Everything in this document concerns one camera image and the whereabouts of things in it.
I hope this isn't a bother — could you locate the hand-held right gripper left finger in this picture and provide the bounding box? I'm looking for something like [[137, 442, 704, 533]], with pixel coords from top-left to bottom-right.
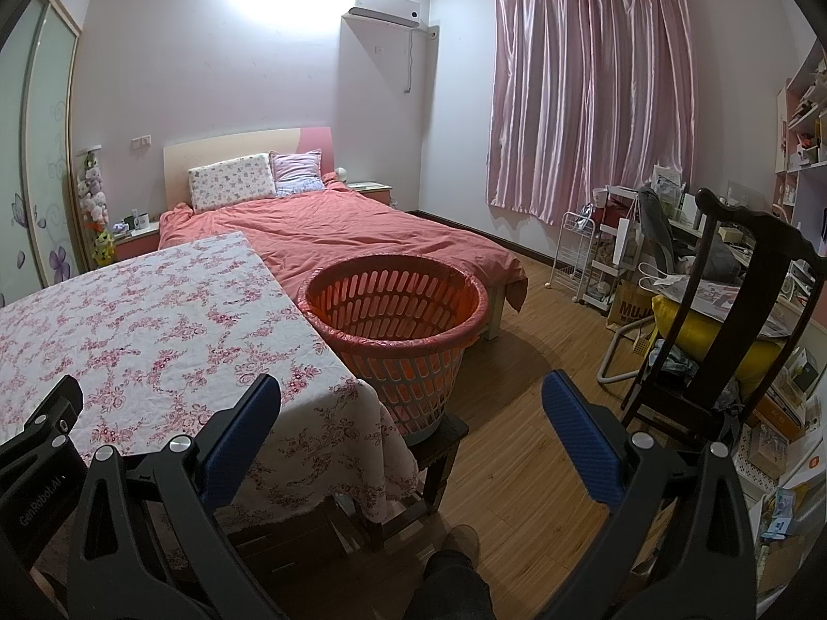
[[65, 373, 283, 620]]

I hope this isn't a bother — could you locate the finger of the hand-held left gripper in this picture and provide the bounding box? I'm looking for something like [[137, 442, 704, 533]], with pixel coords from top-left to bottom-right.
[[0, 375, 85, 467]]

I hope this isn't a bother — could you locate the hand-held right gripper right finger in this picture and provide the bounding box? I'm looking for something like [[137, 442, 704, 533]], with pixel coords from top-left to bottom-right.
[[541, 369, 757, 620]]

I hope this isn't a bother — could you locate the orange plastic laundry basket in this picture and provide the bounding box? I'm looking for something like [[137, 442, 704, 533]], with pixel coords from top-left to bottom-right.
[[299, 255, 490, 438]]

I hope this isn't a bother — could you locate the wooden table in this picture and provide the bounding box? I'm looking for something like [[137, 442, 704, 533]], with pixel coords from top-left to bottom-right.
[[220, 491, 402, 570]]

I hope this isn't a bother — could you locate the floral tablecloth table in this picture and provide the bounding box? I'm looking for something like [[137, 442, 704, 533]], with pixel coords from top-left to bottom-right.
[[0, 230, 421, 531]]

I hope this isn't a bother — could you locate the dark wooden stool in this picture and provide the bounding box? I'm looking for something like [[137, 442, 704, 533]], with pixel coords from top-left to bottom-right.
[[406, 410, 470, 513]]

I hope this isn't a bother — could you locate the brown paper bag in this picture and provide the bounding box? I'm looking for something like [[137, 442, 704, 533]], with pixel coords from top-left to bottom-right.
[[607, 277, 661, 328]]

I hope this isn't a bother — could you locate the yellow cushion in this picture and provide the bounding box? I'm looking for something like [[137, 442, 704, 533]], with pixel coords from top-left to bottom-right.
[[651, 293, 800, 402]]

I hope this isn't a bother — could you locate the person's brown shoe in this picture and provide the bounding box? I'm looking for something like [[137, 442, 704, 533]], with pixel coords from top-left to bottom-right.
[[442, 523, 483, 557]]

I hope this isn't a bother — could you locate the white shelf trolley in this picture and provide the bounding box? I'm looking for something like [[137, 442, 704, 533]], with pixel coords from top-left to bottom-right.
[[585, 184, 648, 308]]

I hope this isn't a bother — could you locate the pink nightstand with mug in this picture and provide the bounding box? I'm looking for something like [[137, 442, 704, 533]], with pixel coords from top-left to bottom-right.
[[110, 220, 163, 266]]

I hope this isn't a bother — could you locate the person's leg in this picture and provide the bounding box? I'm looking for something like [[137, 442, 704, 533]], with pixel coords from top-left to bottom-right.
[[404, 549, 493, 620]]

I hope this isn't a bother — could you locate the white paper bag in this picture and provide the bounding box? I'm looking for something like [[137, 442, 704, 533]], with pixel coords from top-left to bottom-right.
[[617, 218, 645, 266]]

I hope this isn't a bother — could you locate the column of plush toys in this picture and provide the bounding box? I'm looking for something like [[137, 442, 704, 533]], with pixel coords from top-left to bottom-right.
[[76, 148, 118, 266]]

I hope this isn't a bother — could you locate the printed newspaper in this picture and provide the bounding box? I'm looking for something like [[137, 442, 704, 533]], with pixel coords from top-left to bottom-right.
[[672, 277, 803, 340]]

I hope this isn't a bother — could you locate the small blue white box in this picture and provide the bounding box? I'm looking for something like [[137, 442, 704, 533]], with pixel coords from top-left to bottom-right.
[[762, 491, 796, 541]]

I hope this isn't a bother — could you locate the white box with orange mark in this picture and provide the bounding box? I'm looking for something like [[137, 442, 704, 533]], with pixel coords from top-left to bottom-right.
[[775, 445, 827, 500]]

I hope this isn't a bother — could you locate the grey office chair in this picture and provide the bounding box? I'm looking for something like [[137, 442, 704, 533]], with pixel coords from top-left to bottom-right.
[[636, 184, 686, 260]]

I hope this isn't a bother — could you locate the wardrobe with purple flower print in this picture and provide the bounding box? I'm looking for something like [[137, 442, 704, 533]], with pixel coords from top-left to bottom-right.
[[0, 0, 85, 308]]

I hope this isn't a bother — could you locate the red duvet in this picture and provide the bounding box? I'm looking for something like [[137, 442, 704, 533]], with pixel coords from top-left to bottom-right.
[[158, 174, 527, 312]]

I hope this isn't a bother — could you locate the dark wooden chair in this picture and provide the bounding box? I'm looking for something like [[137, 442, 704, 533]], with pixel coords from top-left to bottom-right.
[[620, 187, 819, 461]]

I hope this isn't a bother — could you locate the cluttered desk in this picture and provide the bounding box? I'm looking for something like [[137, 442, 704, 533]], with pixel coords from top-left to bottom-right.
[[672, 207, 777, 260]]

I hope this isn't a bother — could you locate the white floral pillow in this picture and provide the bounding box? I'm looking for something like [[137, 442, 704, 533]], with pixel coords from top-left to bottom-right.
[[188, 153, 278, 213]]

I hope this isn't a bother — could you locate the pink striped pillow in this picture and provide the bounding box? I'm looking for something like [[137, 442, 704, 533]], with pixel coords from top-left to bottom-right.
[[269, 148, 325, 198]]

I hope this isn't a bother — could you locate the pink nightstand beside window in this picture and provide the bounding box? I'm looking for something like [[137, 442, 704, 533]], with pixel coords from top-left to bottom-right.
[[349, 181, 395, 209]]

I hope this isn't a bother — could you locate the bed with beige pink headboard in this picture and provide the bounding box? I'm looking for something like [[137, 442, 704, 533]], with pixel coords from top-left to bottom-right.
[[157, 127, 527, 340]]

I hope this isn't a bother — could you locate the pink striped curtain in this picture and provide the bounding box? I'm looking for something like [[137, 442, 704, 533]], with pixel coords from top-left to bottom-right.
[[487, 0, 702, 224]]

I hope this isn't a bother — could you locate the pink white bookshelf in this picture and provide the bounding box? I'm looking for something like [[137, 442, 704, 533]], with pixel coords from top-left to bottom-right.
[[772, 39, 827, 222]]

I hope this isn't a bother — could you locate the white air conditioner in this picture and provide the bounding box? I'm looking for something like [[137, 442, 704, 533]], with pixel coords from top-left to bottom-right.
[[349, 0, 425, 30]]

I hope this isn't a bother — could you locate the white wire rack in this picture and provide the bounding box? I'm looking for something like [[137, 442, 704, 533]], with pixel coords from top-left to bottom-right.
[[549, 210, 596, 302]]

